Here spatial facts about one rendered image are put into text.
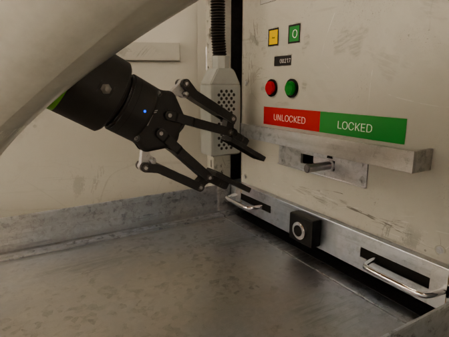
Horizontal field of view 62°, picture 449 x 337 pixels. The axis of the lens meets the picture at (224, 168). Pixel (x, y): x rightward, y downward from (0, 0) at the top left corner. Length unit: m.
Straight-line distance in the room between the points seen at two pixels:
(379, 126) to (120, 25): 0.46
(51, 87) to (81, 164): 0.73
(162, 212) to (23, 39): 0.67
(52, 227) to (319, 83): 0.56
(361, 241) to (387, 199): 0.08
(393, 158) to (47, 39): 0.43
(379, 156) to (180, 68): 0.55
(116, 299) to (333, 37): 0.52
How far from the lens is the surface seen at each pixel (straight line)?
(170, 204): 0.84
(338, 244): 0.66
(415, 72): 0.55
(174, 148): 0.49
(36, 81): 0.23
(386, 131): 0.58
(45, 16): 0.19
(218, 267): 0.65
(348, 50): 0.63
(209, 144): 0.76
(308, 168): 0.61
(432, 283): 0.57
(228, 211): 0.90
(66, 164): 0.97
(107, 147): 0.94
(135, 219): 0.82
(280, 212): 0.75
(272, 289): 0.59
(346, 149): 0.57
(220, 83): 0.76
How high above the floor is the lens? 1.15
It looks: 13 degrees down
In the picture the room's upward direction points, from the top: straight up
